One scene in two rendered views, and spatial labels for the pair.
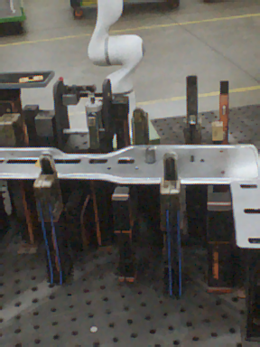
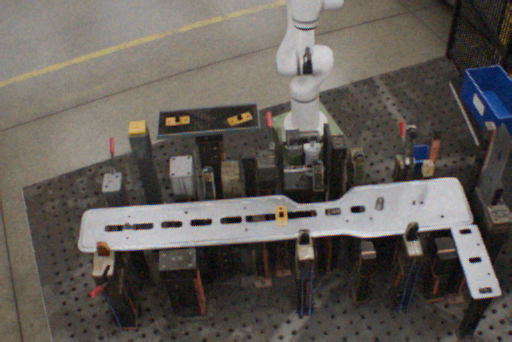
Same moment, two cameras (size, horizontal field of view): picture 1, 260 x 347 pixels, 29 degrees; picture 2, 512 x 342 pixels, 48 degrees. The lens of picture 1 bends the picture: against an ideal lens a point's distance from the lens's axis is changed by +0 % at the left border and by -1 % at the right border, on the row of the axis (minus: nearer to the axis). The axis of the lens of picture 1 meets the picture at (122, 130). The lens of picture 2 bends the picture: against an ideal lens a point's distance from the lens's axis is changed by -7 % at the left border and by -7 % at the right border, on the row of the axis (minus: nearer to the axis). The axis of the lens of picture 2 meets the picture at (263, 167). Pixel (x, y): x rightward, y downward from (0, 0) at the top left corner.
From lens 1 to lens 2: 106 cm
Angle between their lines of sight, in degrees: 23
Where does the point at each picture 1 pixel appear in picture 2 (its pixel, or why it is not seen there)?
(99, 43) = (291, 59)
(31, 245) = (265, 278)
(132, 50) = (325, 65)
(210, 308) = (431, 317)
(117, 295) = (358, 317)
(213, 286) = (430, 299)
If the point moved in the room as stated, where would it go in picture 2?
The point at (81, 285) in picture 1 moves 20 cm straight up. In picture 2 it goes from (326, 312) to (328, 282)
